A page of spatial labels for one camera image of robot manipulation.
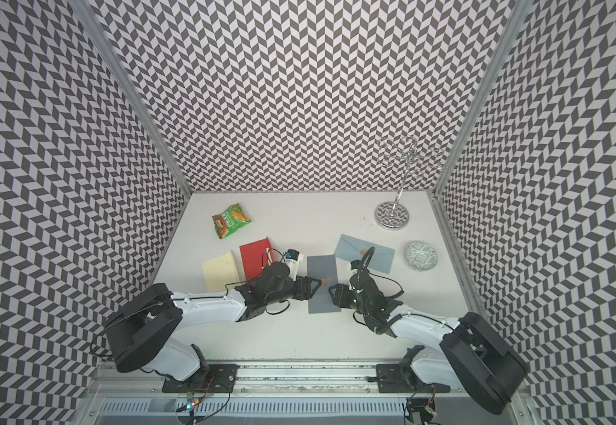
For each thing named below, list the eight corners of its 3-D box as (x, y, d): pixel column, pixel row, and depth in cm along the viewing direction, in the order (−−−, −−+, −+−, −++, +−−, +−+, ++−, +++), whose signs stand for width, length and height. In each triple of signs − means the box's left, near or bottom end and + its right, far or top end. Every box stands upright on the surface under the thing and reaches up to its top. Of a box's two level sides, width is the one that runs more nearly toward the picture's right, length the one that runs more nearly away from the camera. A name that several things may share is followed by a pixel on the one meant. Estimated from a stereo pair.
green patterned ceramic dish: (407, 272, 95) (410, 266, 92) (401, 248, 102) (404, 241, 98) (436, 273, 95) (440, 266, 92) (428, 248, 102) (432, 241, 98)
